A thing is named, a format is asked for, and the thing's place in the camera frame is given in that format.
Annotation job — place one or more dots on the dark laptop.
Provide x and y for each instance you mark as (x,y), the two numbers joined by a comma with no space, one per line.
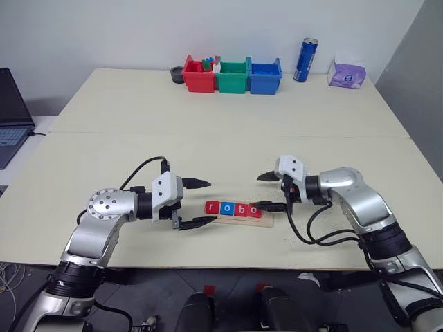
(12,124)

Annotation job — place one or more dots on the dark rounded shape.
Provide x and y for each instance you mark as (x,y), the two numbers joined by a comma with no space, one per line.
(280,311)
(195,313)

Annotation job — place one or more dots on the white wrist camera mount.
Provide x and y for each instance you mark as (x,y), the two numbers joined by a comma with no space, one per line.
(166,186)
(290,167)

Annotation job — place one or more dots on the purple tissue pack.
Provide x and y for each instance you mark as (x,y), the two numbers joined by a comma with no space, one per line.
(347,76)

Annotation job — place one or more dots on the red letter tile b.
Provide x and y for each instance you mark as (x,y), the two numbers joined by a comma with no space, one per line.
(241,210)

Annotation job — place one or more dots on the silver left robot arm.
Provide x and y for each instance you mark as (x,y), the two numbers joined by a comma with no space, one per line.
(104,204)

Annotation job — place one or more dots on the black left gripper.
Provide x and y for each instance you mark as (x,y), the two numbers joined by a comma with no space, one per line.
(174,211)

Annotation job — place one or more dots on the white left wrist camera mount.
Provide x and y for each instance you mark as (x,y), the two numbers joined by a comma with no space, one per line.
(166,186)

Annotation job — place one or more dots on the blue toy brick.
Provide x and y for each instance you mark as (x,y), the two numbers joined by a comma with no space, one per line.
(209,59)

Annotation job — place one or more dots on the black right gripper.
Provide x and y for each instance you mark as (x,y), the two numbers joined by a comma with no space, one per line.
(290,194)

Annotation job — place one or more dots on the red plastic bin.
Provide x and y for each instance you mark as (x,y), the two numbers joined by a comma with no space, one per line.
(199,81)

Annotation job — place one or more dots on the red square marker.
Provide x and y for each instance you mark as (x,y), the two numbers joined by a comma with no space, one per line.
(263,286)
(209,290)

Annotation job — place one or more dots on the white toy piece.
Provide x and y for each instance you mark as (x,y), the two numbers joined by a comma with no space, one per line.
(216,68)

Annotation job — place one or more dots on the green plastic bin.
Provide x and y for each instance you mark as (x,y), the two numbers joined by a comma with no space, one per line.
(232,83)

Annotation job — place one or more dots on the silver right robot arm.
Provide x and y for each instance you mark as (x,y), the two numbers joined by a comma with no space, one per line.
(360,197)

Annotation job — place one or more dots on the green toy brick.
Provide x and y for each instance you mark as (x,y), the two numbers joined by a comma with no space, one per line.
(207,66)

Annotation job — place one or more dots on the blue plastic bin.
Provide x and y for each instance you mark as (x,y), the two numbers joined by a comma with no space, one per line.
(264,83)

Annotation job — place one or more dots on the white paper scrap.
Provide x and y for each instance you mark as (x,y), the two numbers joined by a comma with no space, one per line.
(308,278)

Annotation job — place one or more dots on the red letter tile o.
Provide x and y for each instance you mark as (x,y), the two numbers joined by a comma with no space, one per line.
(252,212)

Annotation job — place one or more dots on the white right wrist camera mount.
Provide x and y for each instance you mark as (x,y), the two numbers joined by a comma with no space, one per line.
(290,167)

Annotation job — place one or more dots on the blue drink can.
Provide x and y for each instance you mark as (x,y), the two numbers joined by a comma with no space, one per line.
(305,60)

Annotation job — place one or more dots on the wooden letter tray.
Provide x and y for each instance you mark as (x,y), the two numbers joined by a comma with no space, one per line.
(242,222)

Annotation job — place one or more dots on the red letter tile r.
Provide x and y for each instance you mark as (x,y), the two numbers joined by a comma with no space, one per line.
(212,208)

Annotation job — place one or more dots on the blue letter tile o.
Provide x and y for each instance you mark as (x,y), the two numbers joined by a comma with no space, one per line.
(226,209)

